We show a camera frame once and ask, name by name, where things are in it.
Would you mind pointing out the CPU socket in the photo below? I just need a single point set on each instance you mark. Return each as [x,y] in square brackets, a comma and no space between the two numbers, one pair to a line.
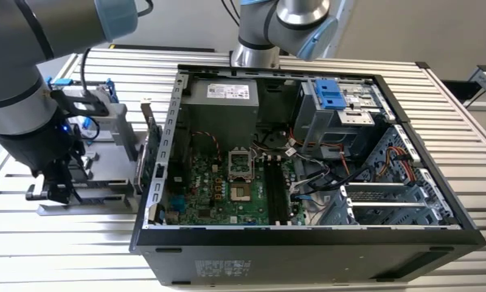
[240,191]

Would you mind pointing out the blue plastic drive bay latch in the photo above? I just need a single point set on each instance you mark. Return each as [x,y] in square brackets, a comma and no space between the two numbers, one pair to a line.
[327,94]

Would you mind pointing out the black case fan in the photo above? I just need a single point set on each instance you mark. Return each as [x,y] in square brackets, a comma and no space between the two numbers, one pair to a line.
[185,143]

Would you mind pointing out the grey metal drive cage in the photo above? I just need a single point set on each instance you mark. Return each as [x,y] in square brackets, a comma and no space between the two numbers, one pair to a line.
[319,127]

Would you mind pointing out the grey power supply unit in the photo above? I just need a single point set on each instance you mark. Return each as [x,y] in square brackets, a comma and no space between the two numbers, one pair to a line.
[221,121]

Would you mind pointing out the green motherboard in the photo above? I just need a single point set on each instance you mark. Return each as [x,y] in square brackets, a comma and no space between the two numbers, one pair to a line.
[209,200]

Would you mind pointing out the green graphics card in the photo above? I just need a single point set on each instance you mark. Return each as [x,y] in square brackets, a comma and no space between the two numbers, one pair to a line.
[153,143]

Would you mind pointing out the black RAM slot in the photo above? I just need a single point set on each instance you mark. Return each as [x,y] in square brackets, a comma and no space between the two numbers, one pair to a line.
[279,194]
[274,194]
[270,194]

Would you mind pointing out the blue expansion slot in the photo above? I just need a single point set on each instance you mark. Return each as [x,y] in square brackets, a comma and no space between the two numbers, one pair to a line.
[177,203]

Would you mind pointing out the small silver wrist camera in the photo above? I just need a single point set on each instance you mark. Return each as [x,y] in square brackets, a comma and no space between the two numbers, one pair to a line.
[37,193]

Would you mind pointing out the hard disk in blue carrier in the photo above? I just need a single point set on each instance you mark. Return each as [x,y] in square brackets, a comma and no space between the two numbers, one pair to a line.
[61,82]

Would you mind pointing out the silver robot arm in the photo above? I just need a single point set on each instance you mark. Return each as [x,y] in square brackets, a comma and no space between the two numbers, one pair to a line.
[10,76]

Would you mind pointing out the grey camera with black bracket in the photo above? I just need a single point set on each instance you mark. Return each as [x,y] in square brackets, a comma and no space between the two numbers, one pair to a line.
[80,106]

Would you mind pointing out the thin metal locking lever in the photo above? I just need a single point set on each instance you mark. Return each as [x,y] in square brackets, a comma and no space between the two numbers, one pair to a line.
[254,165]

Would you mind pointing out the grey plastic parts rack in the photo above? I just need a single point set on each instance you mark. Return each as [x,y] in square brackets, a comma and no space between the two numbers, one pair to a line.
[112,164]

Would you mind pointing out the black open PC case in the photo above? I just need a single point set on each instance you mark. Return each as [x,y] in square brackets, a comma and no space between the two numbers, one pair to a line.
[267,261]

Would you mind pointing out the grey metal disk bay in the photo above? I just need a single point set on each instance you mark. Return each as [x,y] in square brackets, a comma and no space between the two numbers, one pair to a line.
[388,204]

